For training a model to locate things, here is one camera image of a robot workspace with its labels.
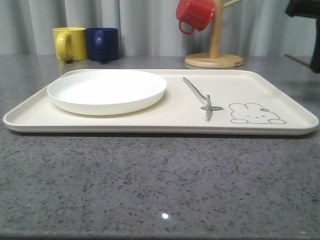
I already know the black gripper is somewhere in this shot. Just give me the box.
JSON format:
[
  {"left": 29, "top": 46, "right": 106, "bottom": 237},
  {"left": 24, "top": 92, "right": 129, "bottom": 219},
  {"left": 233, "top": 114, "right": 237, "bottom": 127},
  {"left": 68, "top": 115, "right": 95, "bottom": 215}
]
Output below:
[{"left": 285, "top": 0, "right": 320, "bottom": 73}]

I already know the silver fork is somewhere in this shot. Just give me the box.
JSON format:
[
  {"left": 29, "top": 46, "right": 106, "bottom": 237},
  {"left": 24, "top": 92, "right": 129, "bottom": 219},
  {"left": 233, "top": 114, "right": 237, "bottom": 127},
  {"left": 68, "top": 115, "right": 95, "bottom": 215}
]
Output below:
[{"left": 182, "top": 77, "right": 213, "bottom": 122}]

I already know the white round plate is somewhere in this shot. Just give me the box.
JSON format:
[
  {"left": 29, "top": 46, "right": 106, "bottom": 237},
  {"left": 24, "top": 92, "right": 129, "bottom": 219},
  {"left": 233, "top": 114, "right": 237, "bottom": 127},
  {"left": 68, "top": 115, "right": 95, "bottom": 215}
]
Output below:
[{"left": 47, "top": 69, "right": 167, "bottom": 116}]

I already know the silver chopstick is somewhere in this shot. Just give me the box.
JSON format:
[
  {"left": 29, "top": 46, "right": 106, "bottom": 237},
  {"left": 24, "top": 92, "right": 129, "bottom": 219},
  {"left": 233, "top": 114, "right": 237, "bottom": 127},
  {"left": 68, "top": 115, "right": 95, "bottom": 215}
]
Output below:
[{"left": 284, "top": 54, "right": 310, "bottom": 68}]

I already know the wooden mug tree stand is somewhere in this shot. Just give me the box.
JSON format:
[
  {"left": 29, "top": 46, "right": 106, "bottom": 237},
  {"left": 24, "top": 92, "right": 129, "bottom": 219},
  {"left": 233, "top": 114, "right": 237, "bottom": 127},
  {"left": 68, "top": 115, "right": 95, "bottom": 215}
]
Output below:
[{"left": 184, "top": 0, "right": 244, "bottom": 69}]

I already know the cream rabbit serving tray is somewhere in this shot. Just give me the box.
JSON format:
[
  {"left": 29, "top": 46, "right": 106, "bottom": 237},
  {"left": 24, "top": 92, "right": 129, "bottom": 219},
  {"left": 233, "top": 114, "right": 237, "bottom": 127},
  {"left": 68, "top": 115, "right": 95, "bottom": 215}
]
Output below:
[{"left": 3, "top": 69, "right": 319, "bottom": 136}]

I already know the red mug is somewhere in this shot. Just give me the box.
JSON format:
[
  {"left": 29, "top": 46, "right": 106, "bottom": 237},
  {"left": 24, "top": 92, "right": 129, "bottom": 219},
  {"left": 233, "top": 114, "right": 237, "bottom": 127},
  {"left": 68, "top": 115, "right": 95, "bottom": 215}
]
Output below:
[{"left": 176, "top": 0, "right": 216, "bottom": 35}]

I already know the grey curtain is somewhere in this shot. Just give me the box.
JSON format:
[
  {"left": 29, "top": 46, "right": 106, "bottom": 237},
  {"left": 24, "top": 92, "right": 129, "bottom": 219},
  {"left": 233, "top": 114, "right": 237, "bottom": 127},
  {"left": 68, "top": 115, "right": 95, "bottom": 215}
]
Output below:
[{"left": 0, "top": 0, "right": 316, "bottom": 57}]

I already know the dark blue mug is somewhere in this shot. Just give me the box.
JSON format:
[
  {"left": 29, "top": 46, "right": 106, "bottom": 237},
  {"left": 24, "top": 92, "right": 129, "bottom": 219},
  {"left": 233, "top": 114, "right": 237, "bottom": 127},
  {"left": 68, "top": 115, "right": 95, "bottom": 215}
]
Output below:
[{"left": 84, "top": 27, "right": 120, "bottom": 62}]

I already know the yellow mug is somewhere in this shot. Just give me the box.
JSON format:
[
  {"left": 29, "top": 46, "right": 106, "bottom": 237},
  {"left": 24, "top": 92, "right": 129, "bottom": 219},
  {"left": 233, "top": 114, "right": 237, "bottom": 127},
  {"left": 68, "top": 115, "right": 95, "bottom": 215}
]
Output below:
[{"left": 52, "top": 27, "right": 88, "bottom": 62}]

